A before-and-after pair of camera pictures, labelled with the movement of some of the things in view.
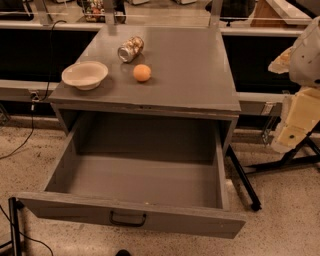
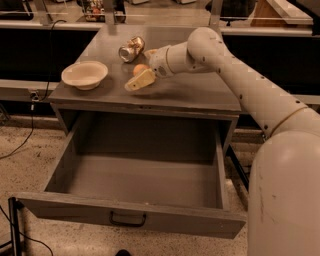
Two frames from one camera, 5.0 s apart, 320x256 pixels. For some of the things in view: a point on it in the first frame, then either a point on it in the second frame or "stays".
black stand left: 14,206 stays
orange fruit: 142,72 stays
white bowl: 85,75 stays
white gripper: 306,61 -> 158,62
